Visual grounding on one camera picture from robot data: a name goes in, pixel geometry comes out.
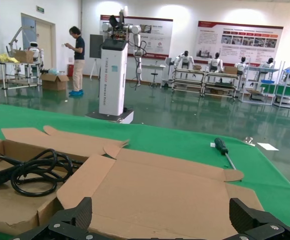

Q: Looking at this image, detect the open cardboard box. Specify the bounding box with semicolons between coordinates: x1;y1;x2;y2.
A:
56;143;264;240

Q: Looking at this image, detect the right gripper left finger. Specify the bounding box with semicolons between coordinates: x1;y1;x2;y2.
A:
14;196;98;240

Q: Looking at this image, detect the open cardboard carton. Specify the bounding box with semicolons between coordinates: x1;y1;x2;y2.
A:
40;72;70;92

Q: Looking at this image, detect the black stool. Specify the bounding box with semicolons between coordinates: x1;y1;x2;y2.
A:
148;66;160;88

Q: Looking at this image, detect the brown cardboard carton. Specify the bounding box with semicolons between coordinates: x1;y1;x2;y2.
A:
13;49;35;64

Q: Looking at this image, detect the green table cloth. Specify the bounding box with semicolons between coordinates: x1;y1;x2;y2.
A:
0;103;290;240

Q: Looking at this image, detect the green handled screwdriver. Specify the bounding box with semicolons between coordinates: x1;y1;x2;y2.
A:
214;137;237;171

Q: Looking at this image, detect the white desk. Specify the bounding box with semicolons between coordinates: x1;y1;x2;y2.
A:
141;62;167;76

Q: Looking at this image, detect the white flat bar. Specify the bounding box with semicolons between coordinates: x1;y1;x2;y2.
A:
256;141;279;152

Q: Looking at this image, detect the white hoist frame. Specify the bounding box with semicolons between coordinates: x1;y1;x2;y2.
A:
6;26;37;55

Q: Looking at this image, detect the person in dark shirt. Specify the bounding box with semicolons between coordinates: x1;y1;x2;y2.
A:
62;26;86;97

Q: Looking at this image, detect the yellow bag heap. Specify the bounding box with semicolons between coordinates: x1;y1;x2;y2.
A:
0;52;20;64

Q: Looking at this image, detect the black panel on stand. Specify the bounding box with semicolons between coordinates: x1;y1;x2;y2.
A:
89;34;103;81

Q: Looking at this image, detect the open cardboard box torn rim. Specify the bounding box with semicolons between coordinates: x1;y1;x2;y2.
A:
0;125;130;237

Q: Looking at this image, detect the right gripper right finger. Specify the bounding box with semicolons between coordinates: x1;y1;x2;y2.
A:
224;198;290;240

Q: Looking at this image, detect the small metal bracket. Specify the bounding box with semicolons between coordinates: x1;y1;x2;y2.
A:
243;136;256;147

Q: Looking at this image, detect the wide red white info board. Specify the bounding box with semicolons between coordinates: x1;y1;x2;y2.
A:
194;20;284;66

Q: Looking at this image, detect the grey door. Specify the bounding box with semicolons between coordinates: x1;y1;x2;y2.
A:
21;12;57;85

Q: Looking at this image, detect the small white humanoid robot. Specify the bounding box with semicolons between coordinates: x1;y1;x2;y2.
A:
28;41;45;66

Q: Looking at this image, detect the pipe rack workbench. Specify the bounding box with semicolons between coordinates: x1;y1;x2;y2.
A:
204;71;241;101
171;66;206;97

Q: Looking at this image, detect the teal plastic bag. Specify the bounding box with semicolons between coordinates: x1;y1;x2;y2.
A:
43;68;67;76

